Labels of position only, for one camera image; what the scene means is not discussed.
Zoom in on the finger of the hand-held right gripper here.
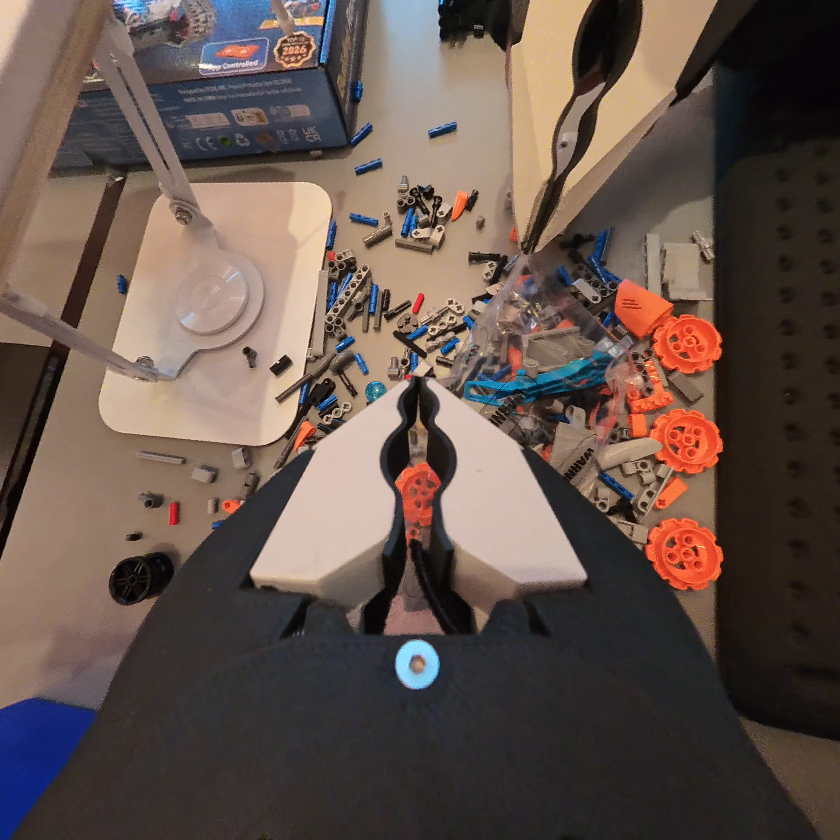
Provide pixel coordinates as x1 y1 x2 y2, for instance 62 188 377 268
509 0 596 250
528 0 721 256

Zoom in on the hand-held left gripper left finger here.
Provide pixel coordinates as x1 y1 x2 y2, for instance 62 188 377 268
249 377 420 634

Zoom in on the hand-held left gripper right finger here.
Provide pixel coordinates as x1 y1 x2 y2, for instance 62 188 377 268
420 377 589 634

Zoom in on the clear bag of building pieces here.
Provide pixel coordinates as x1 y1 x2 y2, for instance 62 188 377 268
449 252 647 473

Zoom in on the pile of small building pieces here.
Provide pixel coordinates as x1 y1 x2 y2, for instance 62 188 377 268
276 230 690 546

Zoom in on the blue plastic bin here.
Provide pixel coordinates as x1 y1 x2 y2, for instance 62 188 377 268
0 699 99 840

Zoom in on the orange gear wheel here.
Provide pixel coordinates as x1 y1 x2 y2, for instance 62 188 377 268
645 518 725 590
395 462 442 526
650 410 723 473
651 315 723 375

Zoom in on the black perforated block assembly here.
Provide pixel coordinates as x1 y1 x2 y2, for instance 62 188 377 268
436 0 513 43

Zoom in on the white book stand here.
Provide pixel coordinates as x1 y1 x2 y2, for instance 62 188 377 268
0 0 332 447

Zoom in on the black wheel hub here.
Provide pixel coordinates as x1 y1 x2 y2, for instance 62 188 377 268
108 553 175 605

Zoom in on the grey curved panel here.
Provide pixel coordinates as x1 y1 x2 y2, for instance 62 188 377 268
661 243 714 301

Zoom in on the orange curved shell piece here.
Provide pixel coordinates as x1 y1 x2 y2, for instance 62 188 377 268
613 279 675 336

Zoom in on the blue robot kit box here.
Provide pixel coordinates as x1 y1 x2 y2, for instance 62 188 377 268
49 0 368 172

